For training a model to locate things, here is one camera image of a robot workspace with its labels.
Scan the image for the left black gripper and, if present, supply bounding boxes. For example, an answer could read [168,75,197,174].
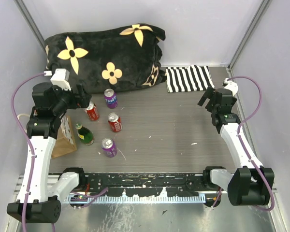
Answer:
[53,82,92,116]

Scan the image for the brown canvas tote bag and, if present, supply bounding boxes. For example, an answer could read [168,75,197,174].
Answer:
[51,116,77,159]

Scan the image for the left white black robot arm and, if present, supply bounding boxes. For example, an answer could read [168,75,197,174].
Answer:
[7,82,91,225]

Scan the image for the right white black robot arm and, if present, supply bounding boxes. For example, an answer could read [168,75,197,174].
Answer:
[198,87,275,209]

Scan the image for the red cola can left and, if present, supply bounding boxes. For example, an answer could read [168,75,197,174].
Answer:
[85,101,100,121]

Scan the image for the red cola can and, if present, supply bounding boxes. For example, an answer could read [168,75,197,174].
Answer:
[108,113,122,132]
[85,101,100,121]

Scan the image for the black white striped cloth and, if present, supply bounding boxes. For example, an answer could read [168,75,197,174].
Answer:
[165,65,214,93]

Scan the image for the purple Fanta can rear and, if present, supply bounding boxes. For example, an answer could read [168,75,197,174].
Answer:
[104,88,118,109]

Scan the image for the green glass bottle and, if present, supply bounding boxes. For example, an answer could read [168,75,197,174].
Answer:
[75,123,94,145]

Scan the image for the red cola can middle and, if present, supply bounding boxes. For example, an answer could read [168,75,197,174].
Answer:
[108,113,122,132]

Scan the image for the purple soda can front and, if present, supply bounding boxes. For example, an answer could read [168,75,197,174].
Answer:
[101,138,117,158]

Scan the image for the black floral plush blanket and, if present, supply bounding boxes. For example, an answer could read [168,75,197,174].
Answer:
[45,23,166,94]

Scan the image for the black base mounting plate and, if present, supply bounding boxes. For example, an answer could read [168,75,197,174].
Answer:
[71,173,220,197]

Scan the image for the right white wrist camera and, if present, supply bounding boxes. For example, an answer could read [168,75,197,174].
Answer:
[223,78,238,97]

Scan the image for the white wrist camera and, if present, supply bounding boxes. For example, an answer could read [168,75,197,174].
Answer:
[223,78,238,97]
[50,68,71,91]

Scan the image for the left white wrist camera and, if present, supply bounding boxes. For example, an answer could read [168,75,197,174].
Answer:
[50,68,71,91]

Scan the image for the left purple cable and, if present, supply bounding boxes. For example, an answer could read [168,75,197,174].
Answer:
[11,72,56,232]

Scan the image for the purple cable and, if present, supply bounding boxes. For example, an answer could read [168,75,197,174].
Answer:
[227,76,276,212]
[11,72,56,232]

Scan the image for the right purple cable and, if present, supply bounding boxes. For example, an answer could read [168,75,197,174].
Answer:
[227,76,276,212]

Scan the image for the left aluminium frame post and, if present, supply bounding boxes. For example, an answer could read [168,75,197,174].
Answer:
[14,0,45,50]

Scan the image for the aluminium frame post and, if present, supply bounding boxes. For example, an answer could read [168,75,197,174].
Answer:
[14,0,45,50]
[227,0,272,73]

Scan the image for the slotted cable duct rail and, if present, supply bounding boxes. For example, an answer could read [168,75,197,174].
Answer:
[62,194,206,204]

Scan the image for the right aluminium frame post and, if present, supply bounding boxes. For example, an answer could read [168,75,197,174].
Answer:
[227,0,272,73]

